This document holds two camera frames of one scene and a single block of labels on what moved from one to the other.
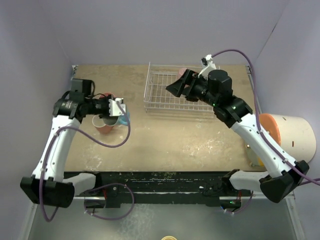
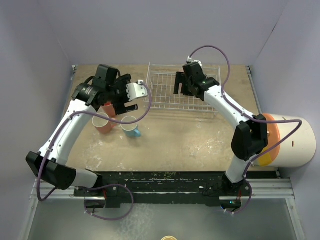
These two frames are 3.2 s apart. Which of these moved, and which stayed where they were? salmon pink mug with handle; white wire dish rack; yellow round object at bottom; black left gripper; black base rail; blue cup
Moved: black left gripper; blue cup
Stayed: black base rail; yellow round object at bottom; white wire dish rack; salmon pink mug with handle
